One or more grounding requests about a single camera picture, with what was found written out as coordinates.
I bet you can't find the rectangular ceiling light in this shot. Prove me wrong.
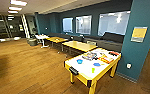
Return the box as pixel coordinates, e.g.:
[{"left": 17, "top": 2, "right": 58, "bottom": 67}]
[
  {"left": 10, "top": 0, "right": 28, "bottom": 7},
  {"left": 8, "top": 6, "right": 23, "bottom": 11}
]

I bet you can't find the light wooden table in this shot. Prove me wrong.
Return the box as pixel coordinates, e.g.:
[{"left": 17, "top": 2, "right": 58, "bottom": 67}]
[
  {"left": 45, "top": 36, "right": 69, "bottom": 47},
  {"left": 61, "top": 39, "right": 98, "bottom": 54}
]

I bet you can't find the small green cup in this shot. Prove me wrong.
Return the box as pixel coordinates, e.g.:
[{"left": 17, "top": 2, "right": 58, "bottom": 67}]
[{"left": 91, "top": 67, "right": 96, "bottom": 74}]

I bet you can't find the yellow wall poster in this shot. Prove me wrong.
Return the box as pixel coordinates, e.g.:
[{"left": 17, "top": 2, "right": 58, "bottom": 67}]
[{"left": 130, "top": 26, "right": 149, "bottom": 43}]

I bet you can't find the grey round pouf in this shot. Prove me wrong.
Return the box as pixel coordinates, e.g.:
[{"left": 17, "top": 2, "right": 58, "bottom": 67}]
[{"left": 26, "top": 37, "right": 39, "bottom": 47}]

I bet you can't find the yellow air hockey table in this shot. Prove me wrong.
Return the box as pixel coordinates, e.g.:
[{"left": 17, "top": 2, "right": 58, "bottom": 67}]
[{"left": 63, "top": 47, "right": 123, "bottom": 94}]

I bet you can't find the white wall outlet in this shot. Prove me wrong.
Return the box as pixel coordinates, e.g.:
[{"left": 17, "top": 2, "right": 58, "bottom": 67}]
[{"left": 126, "top": 63, "right": 132, "bottom": 70}]

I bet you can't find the small white table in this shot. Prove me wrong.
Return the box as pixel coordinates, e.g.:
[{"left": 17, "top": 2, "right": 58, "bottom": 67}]
[{"left": 34, "top": 33, "right": 50, "bottom": 49}]

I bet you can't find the interior glass window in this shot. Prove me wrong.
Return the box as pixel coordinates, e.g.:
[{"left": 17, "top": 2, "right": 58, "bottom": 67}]
[
  {"left": 97, "top": 10, "right": 132, "bottom": 37},
  {"left": 75, "top": 15, "right": 93, "bottom": 35},
  {"left": 62, "top": 17, "right": 74, "bottom": 34}
]

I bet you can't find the orange game box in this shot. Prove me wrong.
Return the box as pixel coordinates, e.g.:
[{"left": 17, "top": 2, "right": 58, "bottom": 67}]
[{"left": 98, "top": 54, "right": 115, "bottom": 64}]

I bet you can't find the dark grey sofa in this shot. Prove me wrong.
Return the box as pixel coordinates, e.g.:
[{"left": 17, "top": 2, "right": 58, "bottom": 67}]
[{"left": 85, "top": 32, "right": 125, "bottom": 53}]

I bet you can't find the red and black object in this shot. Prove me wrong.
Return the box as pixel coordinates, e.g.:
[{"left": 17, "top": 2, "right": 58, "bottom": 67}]
[{"left": 108, "top": 50, "right": 121, "bottom": 57}]

